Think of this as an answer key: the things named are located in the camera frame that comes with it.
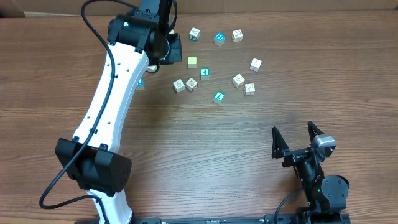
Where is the plain X wooden block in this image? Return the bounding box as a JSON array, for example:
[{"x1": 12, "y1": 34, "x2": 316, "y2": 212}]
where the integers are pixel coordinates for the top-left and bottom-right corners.
[{"x1": 232, "y1": 74, "x2": 245, "y2": 88}]

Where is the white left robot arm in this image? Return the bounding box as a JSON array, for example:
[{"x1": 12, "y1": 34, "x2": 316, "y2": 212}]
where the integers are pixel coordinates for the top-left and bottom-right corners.
[{"x1": 55, "y1": 0, "x2": 182, "y2": 223}]

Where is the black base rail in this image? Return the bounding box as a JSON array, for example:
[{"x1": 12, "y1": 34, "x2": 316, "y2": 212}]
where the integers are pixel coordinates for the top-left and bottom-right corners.
[{"x1": 74, "y1": 213, "x2": 352, "y2": 224}]

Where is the dark side wooden block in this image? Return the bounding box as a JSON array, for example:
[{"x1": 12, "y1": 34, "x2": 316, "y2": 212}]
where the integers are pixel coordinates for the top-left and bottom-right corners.
[{"x1": 249, "y1": 58, "x2": 262, "y2": 72}]

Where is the blue X wooden block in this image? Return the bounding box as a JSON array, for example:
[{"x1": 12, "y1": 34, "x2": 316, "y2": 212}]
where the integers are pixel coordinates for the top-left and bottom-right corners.
[{"x1": 136, "y1": 78, "x2": 144, "y2": 90}]

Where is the blue top wooden block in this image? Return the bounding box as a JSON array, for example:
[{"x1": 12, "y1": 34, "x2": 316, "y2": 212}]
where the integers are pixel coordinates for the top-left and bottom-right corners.
[{"x1": 213, "y1": 32, "x2": 226, "y2": 47}]

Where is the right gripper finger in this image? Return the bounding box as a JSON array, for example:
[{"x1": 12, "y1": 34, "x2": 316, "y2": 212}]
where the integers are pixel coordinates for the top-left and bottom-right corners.
[
  {"x1": 272, "y1": 126, "x2": 290, "y2": 158},
  {"x1": 307, "y1": 121, "x2": 325, "y2": 146}
]

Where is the cardboard back panel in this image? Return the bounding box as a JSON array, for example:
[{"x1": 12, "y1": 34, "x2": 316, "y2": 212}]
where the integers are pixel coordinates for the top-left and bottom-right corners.
[{"x1": 1, "y1": 0, "x2": 397, "y2": 17}]

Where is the yellow top wooden block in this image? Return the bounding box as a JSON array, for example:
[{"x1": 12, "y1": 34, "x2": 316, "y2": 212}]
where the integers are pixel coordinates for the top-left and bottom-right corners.
[{"x1": 187, "y1": 56, "x2": 197, "y2": 69}]

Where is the green J wooden block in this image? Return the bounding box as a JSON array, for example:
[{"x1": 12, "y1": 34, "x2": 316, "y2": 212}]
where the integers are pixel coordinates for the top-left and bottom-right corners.
[{"x1": 189, "y1": 27, "x2": 200, "y2": 42}]

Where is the green 4 wooden block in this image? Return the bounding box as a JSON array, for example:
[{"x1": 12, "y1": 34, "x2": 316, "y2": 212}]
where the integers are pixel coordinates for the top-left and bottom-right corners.
[{"x1": 200, "y1": 68, "x2": 210, "y2": 80}]

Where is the red D wooden block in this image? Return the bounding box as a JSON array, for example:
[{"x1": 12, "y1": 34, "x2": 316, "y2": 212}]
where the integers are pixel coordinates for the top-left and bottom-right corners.
[{"x1": 173, "y1": 79, "x2": 185, "y2": 93}]

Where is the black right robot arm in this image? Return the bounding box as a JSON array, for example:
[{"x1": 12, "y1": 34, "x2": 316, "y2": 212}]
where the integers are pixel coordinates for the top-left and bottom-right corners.
[{"x1": 272, "y1": 121, "x2": 351, "y2": 224}]

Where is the green L wooden block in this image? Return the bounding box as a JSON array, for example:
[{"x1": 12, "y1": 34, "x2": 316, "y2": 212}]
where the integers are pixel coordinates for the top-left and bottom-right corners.
[{"x1": 213, "y1": 91, "x2": 225, "y2": 105}]

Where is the red E wooden block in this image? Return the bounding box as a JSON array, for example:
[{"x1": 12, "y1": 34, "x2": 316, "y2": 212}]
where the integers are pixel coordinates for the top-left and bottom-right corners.
[{"x1": 244, "y1": 83, "x2": 255, "y2": 96}]

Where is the number 2 wooden block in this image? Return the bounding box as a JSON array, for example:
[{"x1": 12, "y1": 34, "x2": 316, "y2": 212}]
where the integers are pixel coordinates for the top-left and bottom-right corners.
[{"x1": 185, "y1": 78, "x2": 198, "y2": 92}]

